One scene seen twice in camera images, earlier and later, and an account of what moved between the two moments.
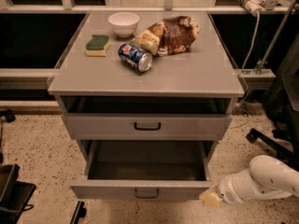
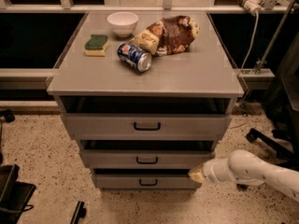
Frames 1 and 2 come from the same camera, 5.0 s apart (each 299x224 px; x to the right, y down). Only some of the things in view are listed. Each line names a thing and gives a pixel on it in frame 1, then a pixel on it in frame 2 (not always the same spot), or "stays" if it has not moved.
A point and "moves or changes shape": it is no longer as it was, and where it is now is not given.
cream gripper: x=226 y=189 → x=209 y=173
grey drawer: x=146 y=170 moves or changes shape
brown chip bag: x=171 y=35 stays
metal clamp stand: x=263 y=63 stays
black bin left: x=14 y=194 stays
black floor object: x=79 y=213 stays
